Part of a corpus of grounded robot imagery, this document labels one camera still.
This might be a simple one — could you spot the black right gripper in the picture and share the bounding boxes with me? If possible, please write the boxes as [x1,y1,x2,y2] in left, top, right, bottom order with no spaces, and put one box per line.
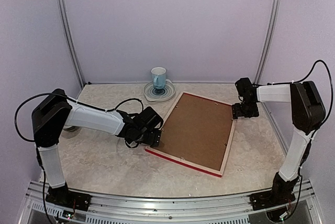
[232,99,259,119]

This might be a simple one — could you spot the brown cardboard backing board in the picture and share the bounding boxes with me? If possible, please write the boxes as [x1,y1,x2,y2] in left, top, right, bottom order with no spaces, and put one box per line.
[153,93,234,172]

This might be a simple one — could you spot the red wooden picture frame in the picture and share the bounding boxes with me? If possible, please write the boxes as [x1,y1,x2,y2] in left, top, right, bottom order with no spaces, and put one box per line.
[144,91,236,178]

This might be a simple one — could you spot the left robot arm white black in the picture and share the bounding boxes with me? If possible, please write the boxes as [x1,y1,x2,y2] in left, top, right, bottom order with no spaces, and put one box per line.
[31,89,164,206]

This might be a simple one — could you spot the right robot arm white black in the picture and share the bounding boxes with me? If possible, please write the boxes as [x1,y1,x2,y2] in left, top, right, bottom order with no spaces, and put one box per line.
[232,77,326,210]

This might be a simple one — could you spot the striped ceramic plate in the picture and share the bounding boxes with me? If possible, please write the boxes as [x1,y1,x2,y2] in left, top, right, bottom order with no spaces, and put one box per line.
[143,79,176,102]

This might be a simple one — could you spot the light blue ceramic mug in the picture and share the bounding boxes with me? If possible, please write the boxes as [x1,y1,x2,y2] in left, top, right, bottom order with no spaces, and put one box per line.
[151,67,166,89]

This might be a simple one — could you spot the small green ceramic bowl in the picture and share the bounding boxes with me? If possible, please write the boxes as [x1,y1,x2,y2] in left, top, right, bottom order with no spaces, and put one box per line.
[63,126,79,132]

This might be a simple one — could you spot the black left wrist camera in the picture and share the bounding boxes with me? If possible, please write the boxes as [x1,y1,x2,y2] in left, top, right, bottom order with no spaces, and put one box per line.
[138,106,164,130]

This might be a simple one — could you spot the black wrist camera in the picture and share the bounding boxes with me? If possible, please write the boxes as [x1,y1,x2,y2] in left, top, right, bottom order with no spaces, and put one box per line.
[235,77,253,103]
[138,106,164,130]

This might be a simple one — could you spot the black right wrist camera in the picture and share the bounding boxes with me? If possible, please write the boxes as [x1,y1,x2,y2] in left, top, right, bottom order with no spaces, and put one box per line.
[235,77,253,103]

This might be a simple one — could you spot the right aluminium corner post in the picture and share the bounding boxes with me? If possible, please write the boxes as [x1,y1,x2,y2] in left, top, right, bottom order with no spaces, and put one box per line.
[253,0,281,84]

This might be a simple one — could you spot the aluminium corner post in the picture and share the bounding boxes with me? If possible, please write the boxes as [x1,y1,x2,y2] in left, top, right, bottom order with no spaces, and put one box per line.
[57,0,85,88]
[253,0,281,84]

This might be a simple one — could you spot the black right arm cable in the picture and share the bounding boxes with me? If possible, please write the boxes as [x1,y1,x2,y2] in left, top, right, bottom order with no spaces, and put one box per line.
[251,59,333,141]

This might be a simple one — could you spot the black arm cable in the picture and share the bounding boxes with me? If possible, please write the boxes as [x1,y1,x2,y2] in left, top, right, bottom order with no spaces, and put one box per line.
[251,59,333,141]
[14,93,144,222]

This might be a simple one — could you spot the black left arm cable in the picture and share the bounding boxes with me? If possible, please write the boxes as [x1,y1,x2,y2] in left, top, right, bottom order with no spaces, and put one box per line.
[14,93,144,222]

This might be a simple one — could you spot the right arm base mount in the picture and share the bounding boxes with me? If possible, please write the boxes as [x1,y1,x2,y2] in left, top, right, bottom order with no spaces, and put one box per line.
[250,180,296,222]

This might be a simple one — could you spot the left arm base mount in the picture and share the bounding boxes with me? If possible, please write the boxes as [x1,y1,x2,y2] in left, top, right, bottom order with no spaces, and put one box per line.
[46,191,92,211]

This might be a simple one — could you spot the aluminium front rail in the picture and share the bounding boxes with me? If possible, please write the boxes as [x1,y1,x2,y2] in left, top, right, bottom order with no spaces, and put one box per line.
[18,179,321,224]

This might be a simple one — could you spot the left aluminium corner post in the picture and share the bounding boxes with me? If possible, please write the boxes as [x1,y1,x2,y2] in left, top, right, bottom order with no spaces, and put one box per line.
[57,0,85,88]

